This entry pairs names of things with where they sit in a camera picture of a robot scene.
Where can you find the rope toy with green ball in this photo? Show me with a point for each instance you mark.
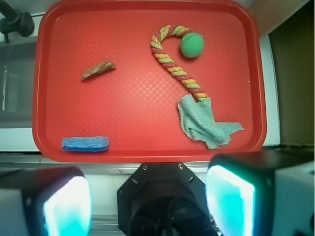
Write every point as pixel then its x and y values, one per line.
pixel 168 63

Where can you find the black clamp knob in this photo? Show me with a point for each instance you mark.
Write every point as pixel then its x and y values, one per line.
pixel 15 21

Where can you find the brown wood chip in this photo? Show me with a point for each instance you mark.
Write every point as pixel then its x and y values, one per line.
pixel 100 68

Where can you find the black octagonal mount base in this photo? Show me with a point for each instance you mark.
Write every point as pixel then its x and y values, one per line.
pixel 164 199

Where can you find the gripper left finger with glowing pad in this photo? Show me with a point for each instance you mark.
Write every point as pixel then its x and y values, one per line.
pixel 45 202

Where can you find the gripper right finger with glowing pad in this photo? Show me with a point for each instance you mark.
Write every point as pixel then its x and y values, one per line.
pixel 262 193

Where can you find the blue sponge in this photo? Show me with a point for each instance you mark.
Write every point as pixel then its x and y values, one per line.
pixel 86 144

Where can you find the red plastic tray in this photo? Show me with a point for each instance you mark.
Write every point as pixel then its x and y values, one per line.
pixel 135 105

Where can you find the light green cloth rag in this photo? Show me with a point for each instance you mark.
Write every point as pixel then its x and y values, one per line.
pixel 198 123

